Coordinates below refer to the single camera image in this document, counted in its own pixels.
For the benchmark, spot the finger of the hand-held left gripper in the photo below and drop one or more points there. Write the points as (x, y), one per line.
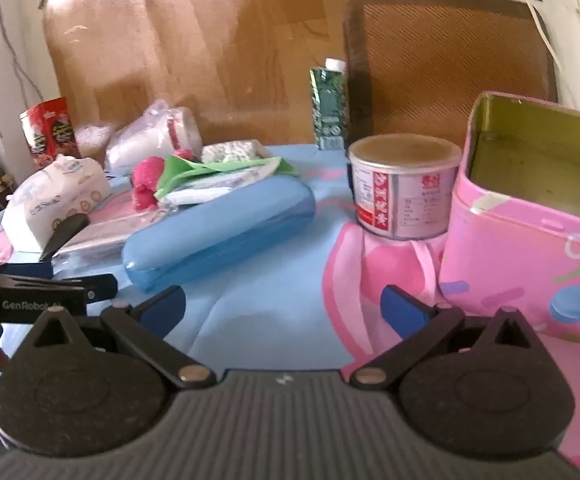
(102, 287)
(67, 230)

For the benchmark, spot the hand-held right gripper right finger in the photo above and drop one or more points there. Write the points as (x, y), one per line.
(402, 306)

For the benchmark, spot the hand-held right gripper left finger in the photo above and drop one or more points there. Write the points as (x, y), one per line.
(162, 305)

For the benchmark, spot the pink fluffy cloth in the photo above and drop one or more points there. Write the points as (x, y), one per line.
(144, 182)

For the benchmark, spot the white tissue pack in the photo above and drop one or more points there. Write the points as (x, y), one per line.
(44, 200)

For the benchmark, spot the clear flat plastic pouch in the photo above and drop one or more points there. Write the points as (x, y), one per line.
(104, 234)

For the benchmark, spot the blue plastic case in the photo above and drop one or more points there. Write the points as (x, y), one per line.
(219, 235)

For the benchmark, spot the clear plastic wrap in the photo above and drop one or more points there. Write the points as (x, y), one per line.
(94, 142)

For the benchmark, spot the red snack box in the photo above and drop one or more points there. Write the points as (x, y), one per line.
(49, 130)

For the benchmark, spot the printed cartoon blanket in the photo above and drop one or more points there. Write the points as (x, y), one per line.
(270, 285)

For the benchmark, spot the round tin can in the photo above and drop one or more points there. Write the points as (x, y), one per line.
(400, 195)

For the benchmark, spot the plastic bag of white cups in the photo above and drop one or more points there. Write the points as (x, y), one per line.
(144, 140)

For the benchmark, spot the pink tin box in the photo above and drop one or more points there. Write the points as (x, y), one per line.
(510, 255)

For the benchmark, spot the white wipes packet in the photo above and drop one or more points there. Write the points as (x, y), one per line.
(204, 192)

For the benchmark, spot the white textured packet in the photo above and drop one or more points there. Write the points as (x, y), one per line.
(229, 151)

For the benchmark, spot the brown wooden board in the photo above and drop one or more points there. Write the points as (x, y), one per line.
(194, 60)

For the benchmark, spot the green drink carton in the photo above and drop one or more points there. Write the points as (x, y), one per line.
(328, 105)

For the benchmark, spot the brown mesh chair back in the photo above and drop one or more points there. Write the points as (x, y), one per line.
(420, 70)

